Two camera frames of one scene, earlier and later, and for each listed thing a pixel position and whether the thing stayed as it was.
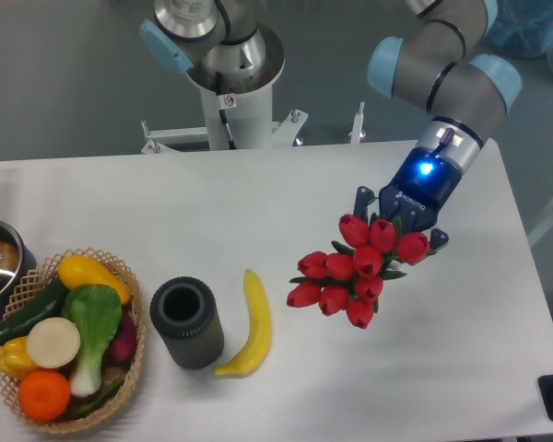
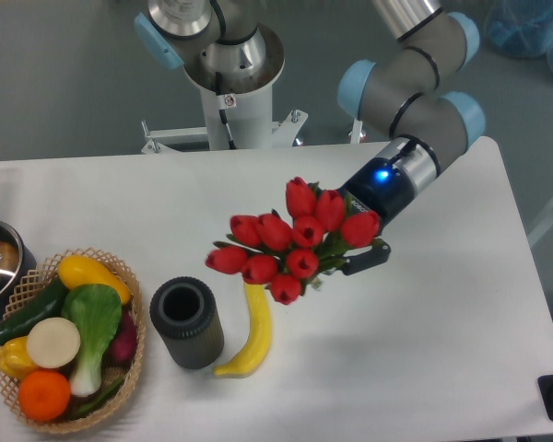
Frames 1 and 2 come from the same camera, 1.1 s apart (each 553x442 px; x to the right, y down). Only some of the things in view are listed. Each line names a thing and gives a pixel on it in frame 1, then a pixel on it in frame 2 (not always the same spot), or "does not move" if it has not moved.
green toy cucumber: x=47 y=304 does not move
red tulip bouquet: x=350 y=276 -> x=287 y=253
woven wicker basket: x=71 y=342 does not move
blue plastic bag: x=533 y=29 does not move
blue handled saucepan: x=6 y=265 does not move
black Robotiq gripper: x=421 y=183 -> x=378 y=187
